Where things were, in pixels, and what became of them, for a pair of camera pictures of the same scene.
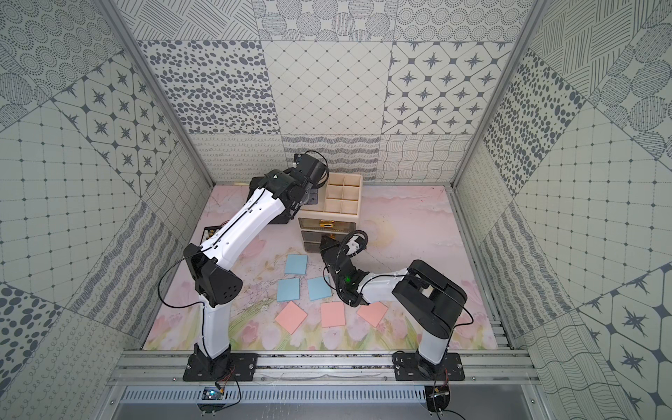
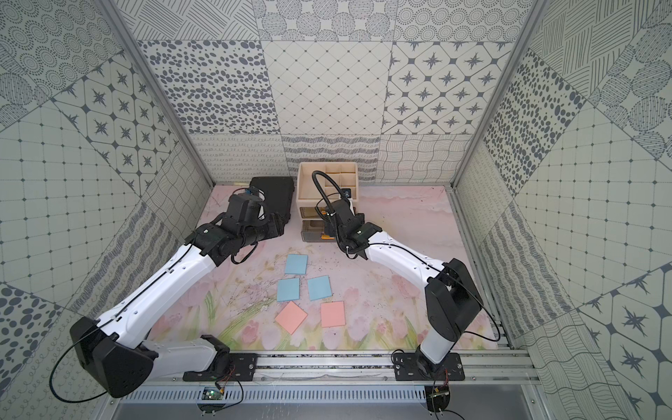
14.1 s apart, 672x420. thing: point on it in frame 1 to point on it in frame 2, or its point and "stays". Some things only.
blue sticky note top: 297,264 stays
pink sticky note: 332,314 stays
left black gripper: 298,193 to 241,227
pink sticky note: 291,318 stays
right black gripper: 332,244 to 329,228
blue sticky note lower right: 318,289 stays
